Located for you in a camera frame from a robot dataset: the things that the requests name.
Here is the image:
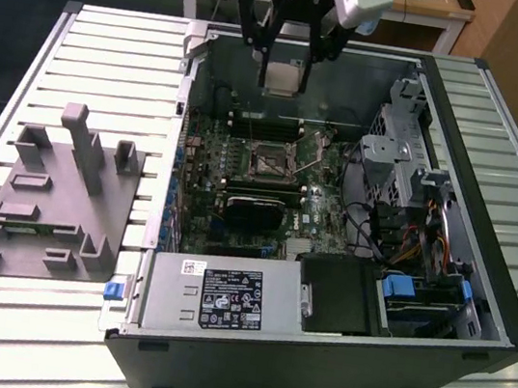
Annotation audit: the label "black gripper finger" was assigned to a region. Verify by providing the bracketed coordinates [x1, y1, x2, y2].
[299, 4, 356, 102]
[220, 0, 284, 90]

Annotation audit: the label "silver square CPU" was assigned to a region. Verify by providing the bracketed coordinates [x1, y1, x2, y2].
[262, 60, 306, 100]

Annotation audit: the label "CPU socket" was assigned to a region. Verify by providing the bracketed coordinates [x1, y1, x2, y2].
[247, 139, 304, 185]

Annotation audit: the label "black RAM sticks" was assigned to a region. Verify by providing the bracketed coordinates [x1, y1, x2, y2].
[229, 106, 304, 146]
[221, 174, 304, 207]

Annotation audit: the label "thin metal locking lever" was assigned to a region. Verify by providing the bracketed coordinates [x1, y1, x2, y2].
[292, 145, 334, 178]

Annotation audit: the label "grey metal drive cage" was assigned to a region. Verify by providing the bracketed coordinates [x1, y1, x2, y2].
[348, 72, 467, 216]

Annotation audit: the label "green motherboard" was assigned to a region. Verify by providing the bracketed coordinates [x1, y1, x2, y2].
[165, 104, 363, 276]

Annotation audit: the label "silver chipset heat sink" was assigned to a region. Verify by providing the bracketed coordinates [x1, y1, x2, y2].
[284, 237, 314, 263]

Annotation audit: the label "hard disk in blue carrier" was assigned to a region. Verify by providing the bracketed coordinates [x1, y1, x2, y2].
[370, 265, 477, 348]

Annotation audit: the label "black power supply label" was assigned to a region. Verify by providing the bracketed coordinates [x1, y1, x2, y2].
[195, 263, 271, 338]

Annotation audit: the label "grey plastic parts rack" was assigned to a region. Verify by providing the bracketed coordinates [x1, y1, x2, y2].
[0, 91, 154, 301]

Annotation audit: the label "grey power supply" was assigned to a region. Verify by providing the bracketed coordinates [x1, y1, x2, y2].
[122, 236, 316, 353]

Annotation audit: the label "blue case latch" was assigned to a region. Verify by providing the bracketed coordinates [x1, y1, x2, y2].
[103, 280, 124, 303]

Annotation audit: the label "black open PC case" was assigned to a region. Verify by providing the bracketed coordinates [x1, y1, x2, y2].
[95, 12, 518, 388]

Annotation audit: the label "black cable in case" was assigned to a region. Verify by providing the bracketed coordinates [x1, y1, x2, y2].
[336, 200, 395, 263]

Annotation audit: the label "yellow red wire bundle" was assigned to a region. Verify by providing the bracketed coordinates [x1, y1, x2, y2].
[394, 195, 462, 278]

